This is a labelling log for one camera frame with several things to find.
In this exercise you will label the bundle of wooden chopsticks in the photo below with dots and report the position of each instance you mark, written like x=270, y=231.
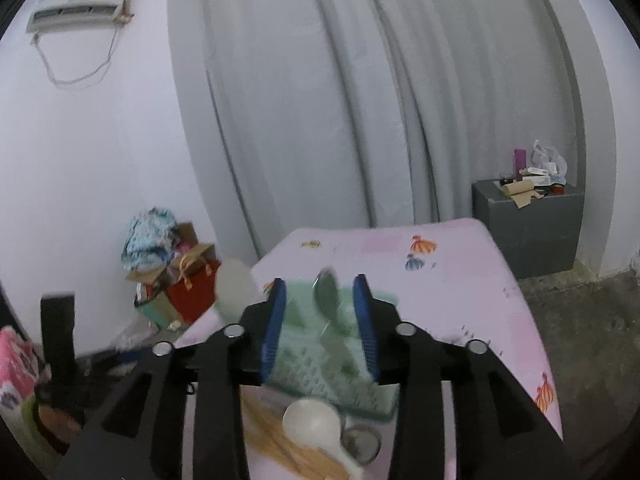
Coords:
x=285, y=442

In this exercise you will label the green perforated utensil basket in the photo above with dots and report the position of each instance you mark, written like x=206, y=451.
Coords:
x=320, y=365

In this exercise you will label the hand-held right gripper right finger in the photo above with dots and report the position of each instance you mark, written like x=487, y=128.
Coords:
x=367, y=330

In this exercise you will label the white plastic ladle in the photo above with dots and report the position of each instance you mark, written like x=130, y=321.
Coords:
x=310, y=422

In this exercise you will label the brown cardboard roll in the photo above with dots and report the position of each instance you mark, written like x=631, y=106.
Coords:
x=517, y=189

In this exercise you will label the white plastic bag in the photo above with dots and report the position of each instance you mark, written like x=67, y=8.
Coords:
x=549, y=157

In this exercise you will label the pink printed tablecloth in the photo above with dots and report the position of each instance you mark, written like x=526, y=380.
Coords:
x=450, y=285

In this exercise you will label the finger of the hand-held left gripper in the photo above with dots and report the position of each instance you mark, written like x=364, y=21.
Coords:
x=57, y=330

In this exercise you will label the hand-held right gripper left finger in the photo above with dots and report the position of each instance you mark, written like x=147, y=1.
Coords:
x=274, y=330

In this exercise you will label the grey cabinet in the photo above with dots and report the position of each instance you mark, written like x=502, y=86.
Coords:
x=530, y=235

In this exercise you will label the red handbag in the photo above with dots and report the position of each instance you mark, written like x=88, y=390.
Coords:
x=192, y=295

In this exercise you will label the purple bottle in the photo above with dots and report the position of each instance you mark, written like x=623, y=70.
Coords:
x=520, y=162

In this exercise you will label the brown cardboard box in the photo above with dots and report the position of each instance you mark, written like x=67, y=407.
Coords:
x=187, y=235

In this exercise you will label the white air conditioner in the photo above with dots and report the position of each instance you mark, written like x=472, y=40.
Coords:
x=75, y=7

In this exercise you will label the green box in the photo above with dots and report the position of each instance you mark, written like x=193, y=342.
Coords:
x=160, y=312

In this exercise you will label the grey curtain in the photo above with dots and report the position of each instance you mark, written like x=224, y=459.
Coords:
x=350, y=85

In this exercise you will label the pink box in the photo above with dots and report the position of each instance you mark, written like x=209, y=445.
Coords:
x=15, y=360

